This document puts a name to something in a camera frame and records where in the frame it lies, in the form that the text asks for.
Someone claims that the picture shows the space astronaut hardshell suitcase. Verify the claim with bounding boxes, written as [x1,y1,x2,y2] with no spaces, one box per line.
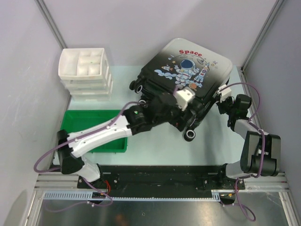
[129,38,233,142]

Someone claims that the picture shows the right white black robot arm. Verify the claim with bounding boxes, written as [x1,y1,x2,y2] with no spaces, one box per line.
[217,94,281,189]

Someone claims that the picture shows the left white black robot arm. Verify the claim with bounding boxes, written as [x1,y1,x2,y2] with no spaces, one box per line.
[57,89,195,188]

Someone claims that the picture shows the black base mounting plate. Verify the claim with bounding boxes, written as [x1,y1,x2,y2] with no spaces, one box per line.
[92,165,235,199]

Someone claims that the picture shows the white stacked drawer organizer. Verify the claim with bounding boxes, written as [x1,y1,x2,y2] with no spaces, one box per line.
[58,48,113,101]

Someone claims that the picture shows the green plastic tray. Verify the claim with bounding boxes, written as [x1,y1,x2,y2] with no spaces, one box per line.
[61,109,129,154]

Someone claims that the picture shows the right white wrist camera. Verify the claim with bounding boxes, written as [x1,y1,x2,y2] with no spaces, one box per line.
[216,84,232,103]

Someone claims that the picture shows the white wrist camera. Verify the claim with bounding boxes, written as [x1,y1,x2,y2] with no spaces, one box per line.
[174,87,195,111]
[216,84,232,103]

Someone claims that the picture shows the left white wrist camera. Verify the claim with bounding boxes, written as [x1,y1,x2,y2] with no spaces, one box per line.
[174,87,195,111]

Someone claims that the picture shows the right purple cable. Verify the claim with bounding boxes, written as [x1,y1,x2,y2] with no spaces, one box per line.
[225,82,263,222]

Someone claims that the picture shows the purple cable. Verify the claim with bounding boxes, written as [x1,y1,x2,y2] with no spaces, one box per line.
[34,86,179,212]
[225,82,263,222]

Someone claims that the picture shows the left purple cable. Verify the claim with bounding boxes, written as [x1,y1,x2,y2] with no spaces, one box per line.
[34,86,179,212]

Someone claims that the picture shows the aluminium frame rail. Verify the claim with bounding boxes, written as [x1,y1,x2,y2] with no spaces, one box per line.
[34,172,290,192]

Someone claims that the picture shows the grey slotted cable duct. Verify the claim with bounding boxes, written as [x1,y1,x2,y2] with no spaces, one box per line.
[43,191,221,202]

